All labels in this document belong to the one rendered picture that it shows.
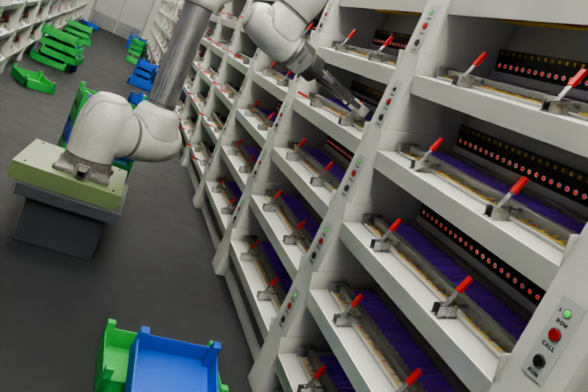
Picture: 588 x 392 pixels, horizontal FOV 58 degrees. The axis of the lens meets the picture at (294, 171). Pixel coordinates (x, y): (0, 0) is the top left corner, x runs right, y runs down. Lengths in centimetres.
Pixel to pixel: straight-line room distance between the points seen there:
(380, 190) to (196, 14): 93
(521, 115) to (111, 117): 124
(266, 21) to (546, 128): 75
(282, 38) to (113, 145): 71
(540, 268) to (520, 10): 51
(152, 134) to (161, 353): 81
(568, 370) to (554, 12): 60
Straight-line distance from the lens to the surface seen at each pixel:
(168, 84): 191
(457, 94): 116
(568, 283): 84
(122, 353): 151
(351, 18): 199
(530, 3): 113
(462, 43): 137
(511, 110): 102
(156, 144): 191
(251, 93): 263
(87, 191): 178
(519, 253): 91
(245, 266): 189
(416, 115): 134
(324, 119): 165
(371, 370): 117
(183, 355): 141
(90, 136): 180
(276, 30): 140
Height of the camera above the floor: 85
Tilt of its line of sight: 10 degrees down
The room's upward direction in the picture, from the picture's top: 25 degrees clockwise
